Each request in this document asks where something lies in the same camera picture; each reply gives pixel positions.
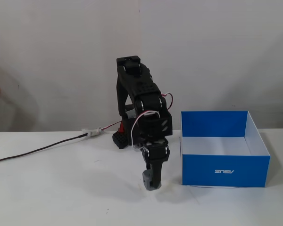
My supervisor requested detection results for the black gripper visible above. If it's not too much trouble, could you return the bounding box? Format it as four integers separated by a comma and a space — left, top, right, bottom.
141, 140, 171, 190

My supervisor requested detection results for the black power cable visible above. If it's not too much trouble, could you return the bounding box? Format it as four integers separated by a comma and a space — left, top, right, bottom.
0, 133, 88, 165

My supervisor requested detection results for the white looped servo wire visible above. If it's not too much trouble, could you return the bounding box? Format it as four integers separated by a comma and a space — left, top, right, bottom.
130, 111, 161, 149

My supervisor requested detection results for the gray 3D-printed block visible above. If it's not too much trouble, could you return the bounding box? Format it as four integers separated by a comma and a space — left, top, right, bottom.
141, 169, 162, 191

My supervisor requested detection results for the white taped cable connector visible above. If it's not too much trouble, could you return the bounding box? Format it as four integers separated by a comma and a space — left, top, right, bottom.
82, 126, 103, 137

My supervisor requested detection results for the red white lead wire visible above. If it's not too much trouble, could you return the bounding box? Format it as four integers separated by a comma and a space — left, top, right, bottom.
100, 120, 125, 134

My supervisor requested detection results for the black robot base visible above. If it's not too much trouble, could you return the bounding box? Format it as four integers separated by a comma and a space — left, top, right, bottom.
111, 117, 134, 150

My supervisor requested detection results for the red white servo wire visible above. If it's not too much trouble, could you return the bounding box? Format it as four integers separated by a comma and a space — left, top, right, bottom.
160, 93, 175, 111

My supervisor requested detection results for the blue cardboard box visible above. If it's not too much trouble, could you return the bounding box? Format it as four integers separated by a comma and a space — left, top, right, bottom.
179, 111, 271, 188

